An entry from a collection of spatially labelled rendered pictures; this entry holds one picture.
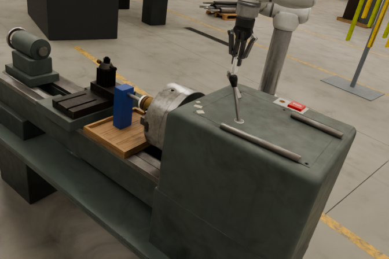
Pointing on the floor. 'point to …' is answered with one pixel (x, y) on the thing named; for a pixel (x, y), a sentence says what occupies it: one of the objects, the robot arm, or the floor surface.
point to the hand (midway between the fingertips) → (235, 65)
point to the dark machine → (74, 2)
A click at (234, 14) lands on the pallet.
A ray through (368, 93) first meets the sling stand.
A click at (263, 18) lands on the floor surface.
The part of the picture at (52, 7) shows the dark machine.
